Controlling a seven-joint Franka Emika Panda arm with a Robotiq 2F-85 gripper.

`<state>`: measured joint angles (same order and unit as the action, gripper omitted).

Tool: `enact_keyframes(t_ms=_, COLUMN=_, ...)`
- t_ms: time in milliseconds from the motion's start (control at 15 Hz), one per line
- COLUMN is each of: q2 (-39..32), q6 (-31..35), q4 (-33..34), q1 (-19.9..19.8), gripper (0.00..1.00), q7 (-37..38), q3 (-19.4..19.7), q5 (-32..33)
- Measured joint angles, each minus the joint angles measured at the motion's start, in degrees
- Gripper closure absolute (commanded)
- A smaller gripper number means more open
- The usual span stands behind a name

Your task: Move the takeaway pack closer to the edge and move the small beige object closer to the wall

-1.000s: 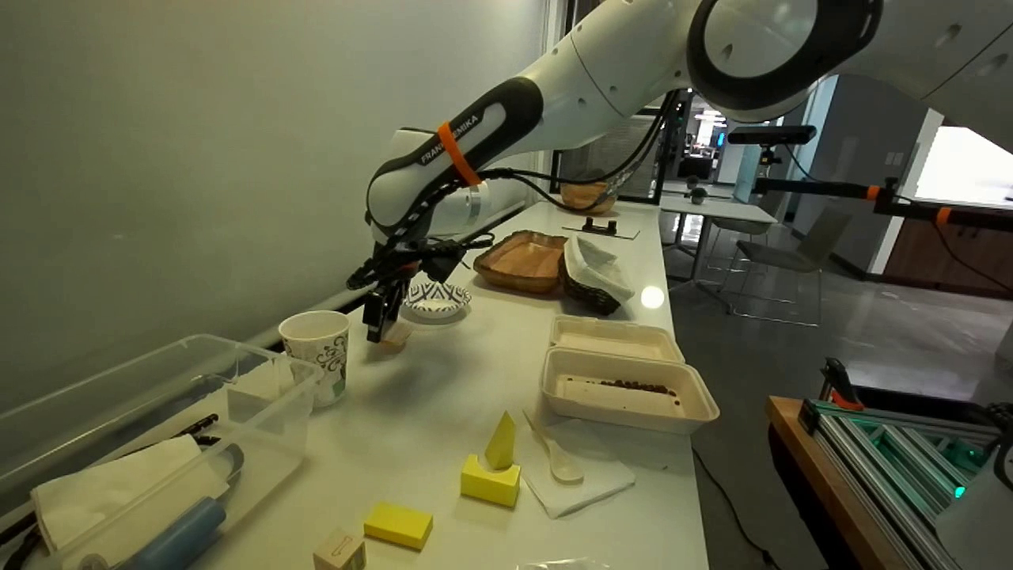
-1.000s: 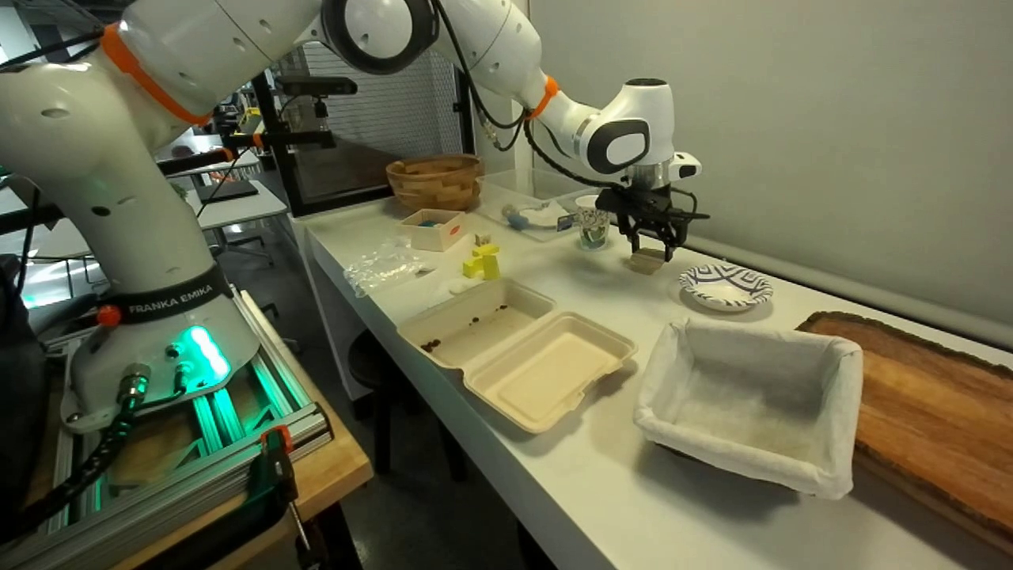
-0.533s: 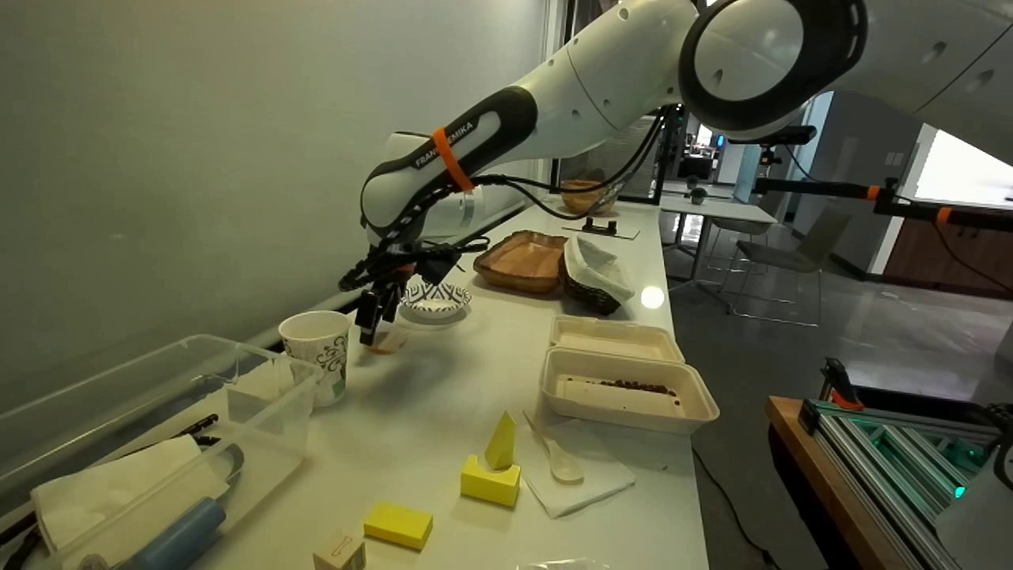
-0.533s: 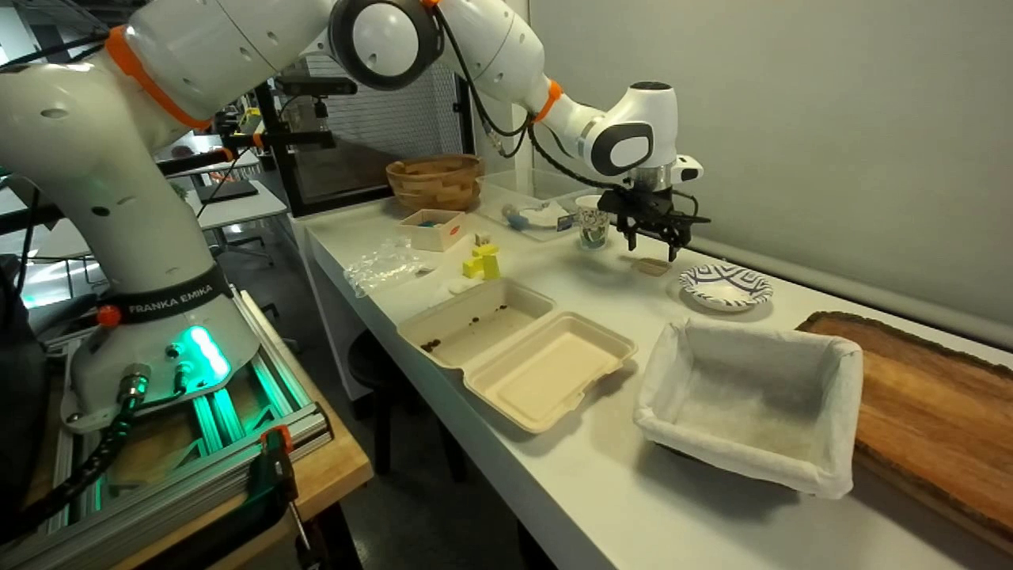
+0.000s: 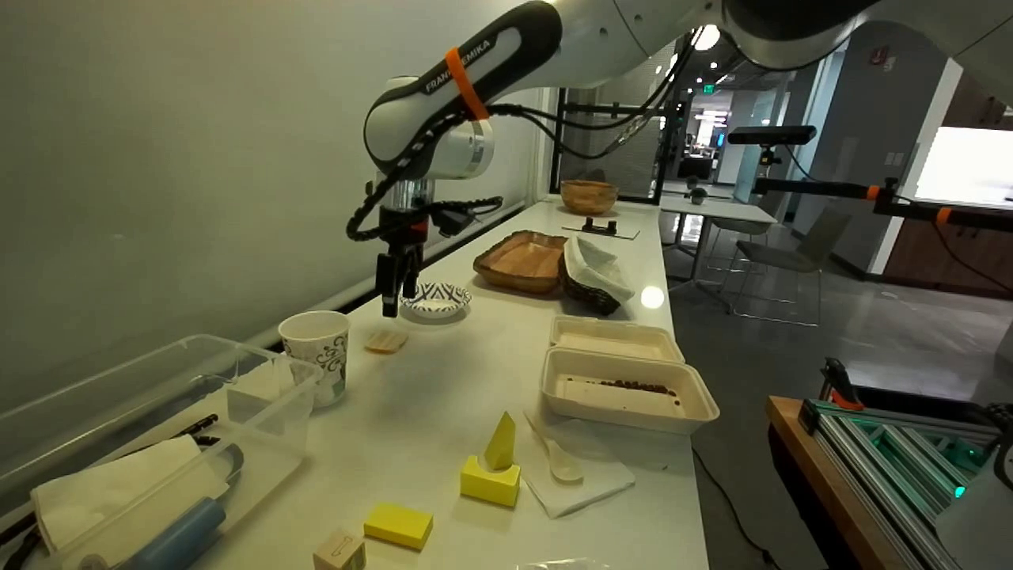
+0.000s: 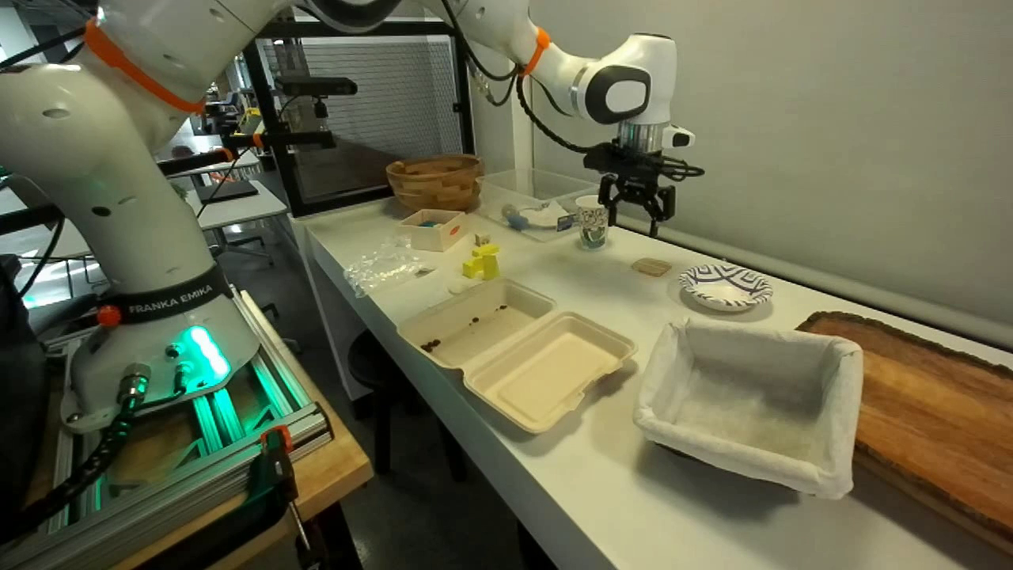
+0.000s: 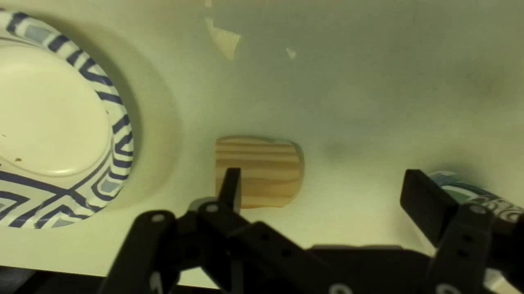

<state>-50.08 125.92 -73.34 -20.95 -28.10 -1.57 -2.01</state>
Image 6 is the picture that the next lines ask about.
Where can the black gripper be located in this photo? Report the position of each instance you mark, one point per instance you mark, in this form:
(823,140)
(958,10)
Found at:
(637,187)

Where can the small beige wooden block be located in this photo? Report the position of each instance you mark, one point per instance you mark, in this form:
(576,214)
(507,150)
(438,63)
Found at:
(651,268)

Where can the beige takeaway clamshell pack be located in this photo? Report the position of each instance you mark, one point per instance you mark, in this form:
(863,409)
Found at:
(538,368)

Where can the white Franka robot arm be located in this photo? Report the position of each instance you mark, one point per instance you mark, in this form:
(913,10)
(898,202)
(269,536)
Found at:
(95,168)

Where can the aluminium robot base stand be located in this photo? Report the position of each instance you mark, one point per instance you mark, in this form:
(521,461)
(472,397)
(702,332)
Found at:
(209,422)

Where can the patterned paper cup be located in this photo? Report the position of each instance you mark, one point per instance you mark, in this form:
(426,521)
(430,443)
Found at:
(594,224)

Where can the yellow toy figure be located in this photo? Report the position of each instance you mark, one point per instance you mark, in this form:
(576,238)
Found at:
(481,261)

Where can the small wooden box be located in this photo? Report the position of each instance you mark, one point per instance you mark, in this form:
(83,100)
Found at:
(438,230)

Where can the woven wicker basket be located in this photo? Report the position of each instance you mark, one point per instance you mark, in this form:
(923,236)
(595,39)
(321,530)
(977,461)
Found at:
(430,185)

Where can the white cloth-lined basket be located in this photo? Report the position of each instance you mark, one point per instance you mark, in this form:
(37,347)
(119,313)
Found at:
(753,407)

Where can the clear plastic bag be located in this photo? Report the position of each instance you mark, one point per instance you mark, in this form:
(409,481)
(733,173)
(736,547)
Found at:
(381,263)

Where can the brown wooden tray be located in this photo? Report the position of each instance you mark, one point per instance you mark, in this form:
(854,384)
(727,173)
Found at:
(929,422)

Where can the wooden workbench top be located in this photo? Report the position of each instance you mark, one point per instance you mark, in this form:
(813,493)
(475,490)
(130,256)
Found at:
(332,470)

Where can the green orange clamp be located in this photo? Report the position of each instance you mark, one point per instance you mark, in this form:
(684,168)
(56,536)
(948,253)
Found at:
(277,476)

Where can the black metal shelf frame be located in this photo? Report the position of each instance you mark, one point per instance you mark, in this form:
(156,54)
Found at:
(319,168)

